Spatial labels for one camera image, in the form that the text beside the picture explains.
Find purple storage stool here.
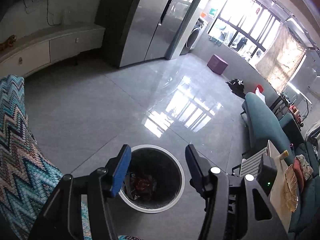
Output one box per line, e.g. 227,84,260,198
207,54,228,75

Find teal sofa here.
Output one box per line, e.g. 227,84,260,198
242,92,319,239

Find black backpack on floor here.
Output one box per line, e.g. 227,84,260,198
226,79,245,99

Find white side table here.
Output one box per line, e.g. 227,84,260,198
232,141,298,231

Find round white-rimmed trash bin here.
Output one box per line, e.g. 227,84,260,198
119,145,185,214

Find orange tiger figurine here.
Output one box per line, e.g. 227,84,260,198
0,35,17,51

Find teal zigzag knitted table cloth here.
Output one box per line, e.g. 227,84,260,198
0,74,137,240

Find red snack wrapper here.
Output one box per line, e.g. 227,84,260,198
134,176,153,196

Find cream TV cabinet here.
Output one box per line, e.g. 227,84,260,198
1,24,105,77

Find black TV cables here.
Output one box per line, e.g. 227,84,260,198
22,0,61,27

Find front-load washing machine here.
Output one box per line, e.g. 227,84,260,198
185,17,204,50

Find white router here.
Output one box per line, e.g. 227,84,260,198
62,9,71,25

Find amber glass plate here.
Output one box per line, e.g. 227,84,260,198
284,165,298,212

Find silver double-door refrigerator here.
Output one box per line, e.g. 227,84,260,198
94,0,213,68

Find grey window curtain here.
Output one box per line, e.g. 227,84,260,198
255,25,306,93

